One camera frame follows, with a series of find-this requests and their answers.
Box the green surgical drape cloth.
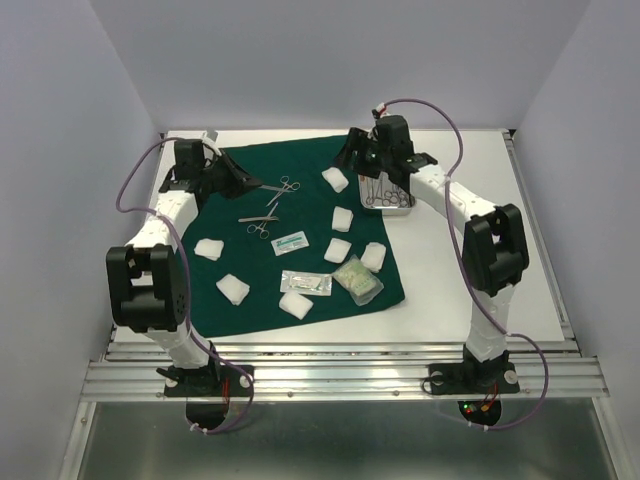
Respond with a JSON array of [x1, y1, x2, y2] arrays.
[[182, 135, 390, 337]]

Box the aluminium frame rail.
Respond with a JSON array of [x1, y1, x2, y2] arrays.
[[81, 341, 609, 403]]

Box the clear suture packet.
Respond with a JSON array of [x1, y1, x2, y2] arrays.
[[280, 270, 332, 297]]

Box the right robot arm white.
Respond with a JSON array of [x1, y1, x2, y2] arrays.
[[334, 115, 529, 396]]

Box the steel tweezers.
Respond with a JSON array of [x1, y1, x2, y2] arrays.
[[238, 202, 279, 223]]

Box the white gauze pad top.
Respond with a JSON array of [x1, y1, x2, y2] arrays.
[[322, 167, 349, 193]]

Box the white gauze pad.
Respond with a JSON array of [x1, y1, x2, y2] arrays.
[[324, 238, 352, 264], [360, 242, 387, 273], [194, 238, 224, 261], [216, 274, 250, 306], [331, 206, 354, 233], [279, 292, 313, 320], [322, 167, 349, 193]]

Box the clear bag of swabs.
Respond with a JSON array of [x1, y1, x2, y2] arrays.
[[332, 255, 384, 306]]

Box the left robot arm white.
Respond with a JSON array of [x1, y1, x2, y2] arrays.
[[106, 135, 263, 394]]

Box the white gauze pad upper right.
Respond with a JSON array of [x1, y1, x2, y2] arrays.
[[331, 206, 354, 233]]

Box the steel hemostat forceps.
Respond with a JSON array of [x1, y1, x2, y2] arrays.
[[247, 221, 270, 239], [260, 176, 301, 206]]

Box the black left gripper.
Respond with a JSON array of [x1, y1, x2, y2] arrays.
[[199, 150, 262, 200]]

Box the white gauze pad middle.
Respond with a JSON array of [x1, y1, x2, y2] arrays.
[[324, 238, 352, 264]]

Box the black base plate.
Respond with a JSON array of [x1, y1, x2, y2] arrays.
[[423, 362, 520, 396], [156, 365, 254, 398]]

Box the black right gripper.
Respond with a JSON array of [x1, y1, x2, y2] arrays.
[[328, 127, 391, 179]]

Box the white blue-striped packet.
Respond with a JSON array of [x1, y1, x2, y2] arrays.
[[271, 231, 310, 256]]

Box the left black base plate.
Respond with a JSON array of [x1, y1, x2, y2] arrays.
[[156, 365, 254, 398]]

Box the stainless steel tray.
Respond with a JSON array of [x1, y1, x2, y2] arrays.
[[358, 172, 416, 216]]

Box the white gauze pad bottom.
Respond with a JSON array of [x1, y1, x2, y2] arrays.
[[279, 292, 313, 320]]

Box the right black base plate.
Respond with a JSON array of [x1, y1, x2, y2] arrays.
[[423, 362, 520, 396]]

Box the white gauze pad lower left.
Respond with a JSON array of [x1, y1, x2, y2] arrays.
[[216, 274, 250, 306]]

